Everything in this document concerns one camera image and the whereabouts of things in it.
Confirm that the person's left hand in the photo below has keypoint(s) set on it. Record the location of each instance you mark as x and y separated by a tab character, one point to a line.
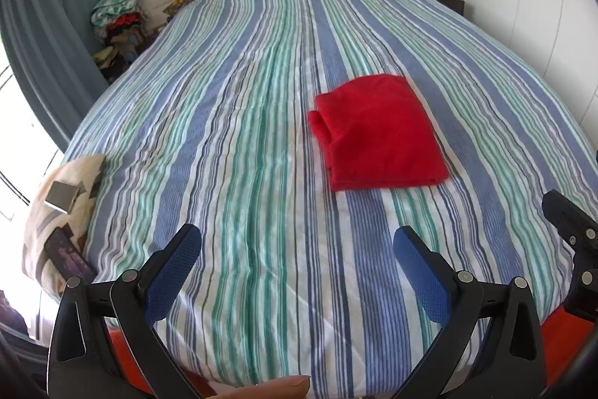
275	387

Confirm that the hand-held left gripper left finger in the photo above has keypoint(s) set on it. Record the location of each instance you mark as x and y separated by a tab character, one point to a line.
175	263

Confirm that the dark smartphone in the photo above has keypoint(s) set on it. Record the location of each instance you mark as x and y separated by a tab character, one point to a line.
70	256

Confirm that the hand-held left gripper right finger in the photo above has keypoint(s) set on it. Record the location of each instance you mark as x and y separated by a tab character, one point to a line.
420	268

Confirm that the pile of mixed clothes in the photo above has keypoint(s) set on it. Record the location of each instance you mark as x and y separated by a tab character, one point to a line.
119	15

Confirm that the orange bed sheet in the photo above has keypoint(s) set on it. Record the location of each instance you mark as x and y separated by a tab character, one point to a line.
556	333

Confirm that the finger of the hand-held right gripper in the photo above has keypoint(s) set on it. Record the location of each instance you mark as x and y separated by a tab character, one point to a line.
567	216

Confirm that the blue green striped bedspread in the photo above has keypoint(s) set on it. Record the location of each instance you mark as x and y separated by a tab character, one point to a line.
261	100

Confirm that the dark wooden nightstand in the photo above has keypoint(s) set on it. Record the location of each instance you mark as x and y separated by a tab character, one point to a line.
448	1

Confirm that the red towel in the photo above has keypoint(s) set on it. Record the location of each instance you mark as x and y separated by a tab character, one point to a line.
378	132

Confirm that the small silver box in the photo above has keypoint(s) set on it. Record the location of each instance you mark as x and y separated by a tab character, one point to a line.
62	195

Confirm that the cream patterned pillow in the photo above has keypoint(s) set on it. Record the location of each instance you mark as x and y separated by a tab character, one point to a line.
44	235

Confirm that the blue grey curtain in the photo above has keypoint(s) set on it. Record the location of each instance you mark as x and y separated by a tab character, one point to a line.
46	29

